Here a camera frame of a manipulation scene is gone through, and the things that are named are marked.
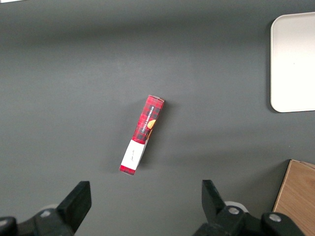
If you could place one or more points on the beige plastic tray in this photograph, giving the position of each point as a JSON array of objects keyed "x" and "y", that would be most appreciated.
[{"x": 292, "y": 64}]

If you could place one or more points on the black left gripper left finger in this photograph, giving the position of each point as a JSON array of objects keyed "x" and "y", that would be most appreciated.
[{"x": 73, "y": 206}]

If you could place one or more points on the red tartan cookie box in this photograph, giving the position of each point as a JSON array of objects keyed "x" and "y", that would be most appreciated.
[{"x": 145, "y": 127}]

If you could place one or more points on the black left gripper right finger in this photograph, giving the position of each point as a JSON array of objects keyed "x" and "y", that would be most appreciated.
[{"x": 216, "y": 216}]

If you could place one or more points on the wooden drawer cabinet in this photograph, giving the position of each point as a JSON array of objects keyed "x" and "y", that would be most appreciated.
[{"x": 297, "y": 196}]

